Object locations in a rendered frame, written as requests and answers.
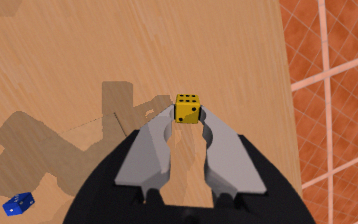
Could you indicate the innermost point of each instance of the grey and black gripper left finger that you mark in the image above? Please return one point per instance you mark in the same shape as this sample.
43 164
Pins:
140 162

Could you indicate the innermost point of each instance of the yellow die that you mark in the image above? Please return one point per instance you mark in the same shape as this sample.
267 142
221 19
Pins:
187 108

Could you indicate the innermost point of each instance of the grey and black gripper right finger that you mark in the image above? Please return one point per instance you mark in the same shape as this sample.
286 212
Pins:
234 165

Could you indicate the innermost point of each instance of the blue die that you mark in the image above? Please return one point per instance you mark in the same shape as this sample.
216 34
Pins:
18 204

